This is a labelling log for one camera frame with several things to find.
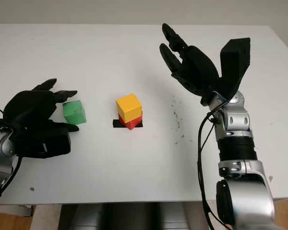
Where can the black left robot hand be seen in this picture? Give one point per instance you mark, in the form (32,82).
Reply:
(31,107)

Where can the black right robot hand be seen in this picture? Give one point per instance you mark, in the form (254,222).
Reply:
(196,69)

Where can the green block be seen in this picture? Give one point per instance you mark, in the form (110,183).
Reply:
(74,112)

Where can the yellow block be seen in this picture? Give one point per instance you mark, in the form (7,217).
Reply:
(128,107)

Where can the red block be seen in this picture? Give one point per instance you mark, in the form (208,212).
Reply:
(132,125)

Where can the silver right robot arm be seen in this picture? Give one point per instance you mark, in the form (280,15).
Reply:
(235,119)

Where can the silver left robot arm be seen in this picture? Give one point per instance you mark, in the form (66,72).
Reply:
(0,143)

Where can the black tape strip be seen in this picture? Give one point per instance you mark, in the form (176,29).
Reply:
(115,123)

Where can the white table leg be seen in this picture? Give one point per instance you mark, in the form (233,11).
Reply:
(46,216)

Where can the grey robot torso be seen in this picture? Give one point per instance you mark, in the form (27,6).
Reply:
(134,216)

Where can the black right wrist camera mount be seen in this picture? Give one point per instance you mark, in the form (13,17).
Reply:
(235,57)

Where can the grey table frame rail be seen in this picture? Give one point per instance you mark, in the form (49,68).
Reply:
(12,210)

